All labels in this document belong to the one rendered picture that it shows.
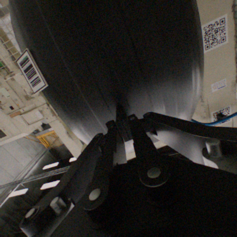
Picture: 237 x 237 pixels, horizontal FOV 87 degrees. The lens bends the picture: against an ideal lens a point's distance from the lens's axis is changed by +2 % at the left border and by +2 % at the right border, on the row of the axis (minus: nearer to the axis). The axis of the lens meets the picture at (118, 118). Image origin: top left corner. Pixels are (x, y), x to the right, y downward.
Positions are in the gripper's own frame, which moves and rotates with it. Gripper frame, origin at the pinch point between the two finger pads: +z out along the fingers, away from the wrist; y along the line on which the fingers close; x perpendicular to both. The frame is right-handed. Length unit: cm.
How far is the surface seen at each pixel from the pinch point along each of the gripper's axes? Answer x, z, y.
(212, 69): -2.9, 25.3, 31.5
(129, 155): -42, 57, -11
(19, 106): 66, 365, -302
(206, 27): 9.4, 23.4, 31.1
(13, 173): -277, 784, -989
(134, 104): 1.3, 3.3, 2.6
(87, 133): -0.7, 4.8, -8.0
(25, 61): 14.5, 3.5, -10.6
